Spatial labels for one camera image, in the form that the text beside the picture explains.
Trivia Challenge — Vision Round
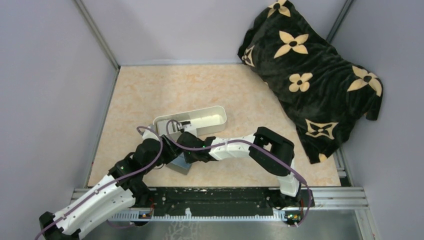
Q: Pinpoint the aluminium frame rail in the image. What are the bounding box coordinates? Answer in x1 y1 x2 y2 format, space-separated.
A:
67 187 369 222

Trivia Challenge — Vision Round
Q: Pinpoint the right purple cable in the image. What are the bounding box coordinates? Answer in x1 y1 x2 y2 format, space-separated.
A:
165 119 314 228

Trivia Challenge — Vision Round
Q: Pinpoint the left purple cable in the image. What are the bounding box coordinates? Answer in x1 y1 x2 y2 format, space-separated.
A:
34 125 164 240

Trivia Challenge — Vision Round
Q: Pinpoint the purple cable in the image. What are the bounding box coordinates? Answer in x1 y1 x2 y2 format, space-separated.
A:
34 125 164 240
165 119 314 228

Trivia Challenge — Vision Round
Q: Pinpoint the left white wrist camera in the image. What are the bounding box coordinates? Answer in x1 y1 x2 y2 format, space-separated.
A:
142 128 158 140

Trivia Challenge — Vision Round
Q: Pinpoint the white plastic tray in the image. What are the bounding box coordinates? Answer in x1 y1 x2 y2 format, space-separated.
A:
152 105 228 136

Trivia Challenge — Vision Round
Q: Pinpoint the black floral blanket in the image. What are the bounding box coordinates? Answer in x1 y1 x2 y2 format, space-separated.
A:
237 0 384 164

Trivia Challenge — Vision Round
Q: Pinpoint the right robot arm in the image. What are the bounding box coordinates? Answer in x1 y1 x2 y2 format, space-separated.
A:
176 126 305 206

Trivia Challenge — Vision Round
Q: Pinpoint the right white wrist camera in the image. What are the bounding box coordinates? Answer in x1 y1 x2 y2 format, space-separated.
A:
178 123 198 137

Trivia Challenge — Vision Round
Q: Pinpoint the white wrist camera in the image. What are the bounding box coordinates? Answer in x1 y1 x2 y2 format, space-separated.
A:
142 128 158 140
178 123 198 137

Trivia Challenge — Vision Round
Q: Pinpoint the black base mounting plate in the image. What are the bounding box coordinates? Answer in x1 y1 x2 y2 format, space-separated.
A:
134 187 315 217

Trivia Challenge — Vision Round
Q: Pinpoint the stack of white cards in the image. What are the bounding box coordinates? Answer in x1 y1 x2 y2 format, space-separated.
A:
156 119 175 135

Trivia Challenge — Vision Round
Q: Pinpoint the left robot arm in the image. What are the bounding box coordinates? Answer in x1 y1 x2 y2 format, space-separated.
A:
36 136 183 240

